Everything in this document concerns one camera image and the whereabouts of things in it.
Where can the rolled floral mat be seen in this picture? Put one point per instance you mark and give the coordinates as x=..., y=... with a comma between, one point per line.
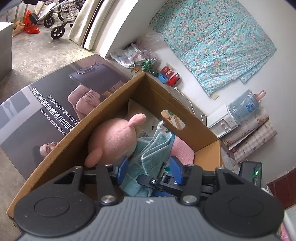
x=249, y=125

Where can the green can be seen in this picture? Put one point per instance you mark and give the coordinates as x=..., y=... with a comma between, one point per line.
x=147, y=65

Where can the white water dispenser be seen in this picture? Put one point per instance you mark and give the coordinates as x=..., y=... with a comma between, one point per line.
x=221, y=122

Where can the clear plastic bag pile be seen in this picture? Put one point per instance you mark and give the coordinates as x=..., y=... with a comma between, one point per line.
x=136, y=54

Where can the beige curtain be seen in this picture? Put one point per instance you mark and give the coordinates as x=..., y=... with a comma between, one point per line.
x=97, y=22

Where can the blue water jug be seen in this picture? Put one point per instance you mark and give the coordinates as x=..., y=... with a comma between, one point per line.
x=243, y=106

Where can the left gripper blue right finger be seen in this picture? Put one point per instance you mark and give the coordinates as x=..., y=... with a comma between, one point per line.
x=188, y=176

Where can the red white carton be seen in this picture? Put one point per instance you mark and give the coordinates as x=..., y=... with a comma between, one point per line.
x=167, y=71

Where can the red plastic bag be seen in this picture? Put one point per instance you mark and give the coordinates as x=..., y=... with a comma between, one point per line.
x=30, y=28

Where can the pink bottle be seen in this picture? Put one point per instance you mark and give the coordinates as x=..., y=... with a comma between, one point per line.
x=260, y=95

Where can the rolled checked mat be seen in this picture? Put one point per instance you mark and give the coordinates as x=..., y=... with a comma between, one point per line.
x=255, y=141

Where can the blue small container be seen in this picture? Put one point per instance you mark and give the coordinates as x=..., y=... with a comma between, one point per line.
x=162, y=78

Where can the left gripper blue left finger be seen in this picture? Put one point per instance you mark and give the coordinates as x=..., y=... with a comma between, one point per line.
x=108, y=177

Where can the pink folded cloth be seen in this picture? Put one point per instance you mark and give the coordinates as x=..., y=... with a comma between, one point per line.
x=182, y=151

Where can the wheelchair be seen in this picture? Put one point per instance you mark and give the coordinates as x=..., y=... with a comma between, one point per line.
x=66, y=11

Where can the brown cardboard box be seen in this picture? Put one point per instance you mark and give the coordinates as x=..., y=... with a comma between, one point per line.
x=72, y=150

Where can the teal floral wall cloth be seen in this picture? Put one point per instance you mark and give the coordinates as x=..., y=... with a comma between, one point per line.
x=218, y=41

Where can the dark printed appliance box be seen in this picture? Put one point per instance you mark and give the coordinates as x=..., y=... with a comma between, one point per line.
x=41, y=114

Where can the pink plush toy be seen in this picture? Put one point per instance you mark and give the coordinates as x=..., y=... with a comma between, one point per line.
x=112, y=140

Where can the teal checked towel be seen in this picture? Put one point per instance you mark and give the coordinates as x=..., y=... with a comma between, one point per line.
x=148, y=158

